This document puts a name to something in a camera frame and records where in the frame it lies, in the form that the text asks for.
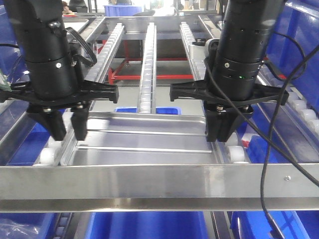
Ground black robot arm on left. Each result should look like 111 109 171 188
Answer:
0 0 119 141

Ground middle white roller track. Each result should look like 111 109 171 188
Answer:
137 22 157 114

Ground blue bin below centre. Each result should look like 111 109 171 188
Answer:
84 212 208 239

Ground blue bin lower left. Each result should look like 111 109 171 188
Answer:
0 213 59 239

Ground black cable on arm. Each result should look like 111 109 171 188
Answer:
63 26 98 67
204 24 319 239

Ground seated person in background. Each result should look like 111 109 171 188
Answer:
62 1 74 15

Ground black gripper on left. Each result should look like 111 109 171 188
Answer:
0 79 118 141

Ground white roller track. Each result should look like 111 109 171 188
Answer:
33 23 125 166
137 22 157 114
180 21 250 164

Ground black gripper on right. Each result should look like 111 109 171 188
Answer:
170 82 289 142

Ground blue bin lower right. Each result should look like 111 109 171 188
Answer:
231 211 310 239

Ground red steel floor frame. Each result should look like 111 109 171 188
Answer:
93 41 200 88

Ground steel flow rack frame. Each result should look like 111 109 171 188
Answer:
0 15 319 213

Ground silver ribbed metal tray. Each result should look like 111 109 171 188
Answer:
60 112 222 165

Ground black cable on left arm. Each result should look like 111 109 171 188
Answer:
63 26 98 67

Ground far blue crate background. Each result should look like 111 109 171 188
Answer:
104 5 142 17

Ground left white roller track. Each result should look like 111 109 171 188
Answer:
33 23 125 166

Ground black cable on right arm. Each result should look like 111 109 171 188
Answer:
204 24 319 239

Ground large blue bin right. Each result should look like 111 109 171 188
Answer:
267 0 319 111

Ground right white roller track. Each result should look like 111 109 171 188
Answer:
180 21 250 164

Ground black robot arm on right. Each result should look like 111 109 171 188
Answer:
170 0 288 142

